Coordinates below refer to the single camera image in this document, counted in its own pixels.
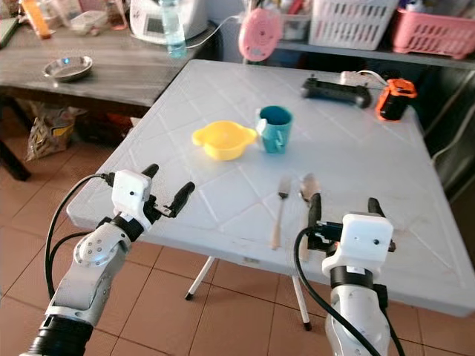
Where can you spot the white folding table leg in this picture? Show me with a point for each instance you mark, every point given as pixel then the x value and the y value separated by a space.
pixel 302 300
pixel 200 279

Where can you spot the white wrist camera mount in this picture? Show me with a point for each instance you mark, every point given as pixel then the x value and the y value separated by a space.
pixel 131 191
pixel 364 241

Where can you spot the brown printed bag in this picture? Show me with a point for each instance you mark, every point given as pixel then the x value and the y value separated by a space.
pixel 50 133

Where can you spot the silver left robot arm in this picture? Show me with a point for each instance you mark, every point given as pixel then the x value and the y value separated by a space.
pixel 89 274

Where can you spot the stainless steel bowl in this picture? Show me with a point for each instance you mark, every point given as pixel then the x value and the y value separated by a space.
pixel 68 69

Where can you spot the pink round fan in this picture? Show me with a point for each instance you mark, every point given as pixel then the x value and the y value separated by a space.
pixel 260 35

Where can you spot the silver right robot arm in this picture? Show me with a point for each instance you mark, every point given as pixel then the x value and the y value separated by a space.
pixel 352 326

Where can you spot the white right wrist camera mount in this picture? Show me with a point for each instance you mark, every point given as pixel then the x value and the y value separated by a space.
pixel 364 241

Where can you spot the orange sauce squeeze bottle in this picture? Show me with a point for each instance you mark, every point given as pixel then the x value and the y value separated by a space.
pixel 37 18

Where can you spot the yellow plastic bowl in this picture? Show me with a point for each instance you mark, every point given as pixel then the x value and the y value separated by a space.
pixel 224 141

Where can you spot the white kitchen appliance with screen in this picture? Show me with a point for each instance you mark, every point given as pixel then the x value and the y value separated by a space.
pixel 145 22

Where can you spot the white power adapter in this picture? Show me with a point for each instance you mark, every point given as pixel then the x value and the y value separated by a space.
pixel 352 77

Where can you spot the clear bluish water bottle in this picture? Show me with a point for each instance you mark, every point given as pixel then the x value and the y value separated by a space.
pixel 173 37

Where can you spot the teal mug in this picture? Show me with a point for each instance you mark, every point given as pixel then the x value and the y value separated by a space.
pixel 276 133

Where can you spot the dark wooden table leg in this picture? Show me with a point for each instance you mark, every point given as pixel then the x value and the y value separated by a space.
pixel 12 159

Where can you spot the white plastic basket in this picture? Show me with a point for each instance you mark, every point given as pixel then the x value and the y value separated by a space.
pixel 352 22

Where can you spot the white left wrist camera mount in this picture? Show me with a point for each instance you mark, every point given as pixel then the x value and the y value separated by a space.
pixel 131 191

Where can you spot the black handheld controller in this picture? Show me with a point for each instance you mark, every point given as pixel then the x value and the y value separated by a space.
pixel 338 92

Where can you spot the orange and black device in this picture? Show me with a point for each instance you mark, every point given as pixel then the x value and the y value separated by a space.
pixel 395 100

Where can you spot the clear lidded food container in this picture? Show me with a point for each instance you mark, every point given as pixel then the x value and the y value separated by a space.
pixel 89 22

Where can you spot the pink plastic basket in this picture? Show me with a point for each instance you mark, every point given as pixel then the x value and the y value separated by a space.
pixel 434 33

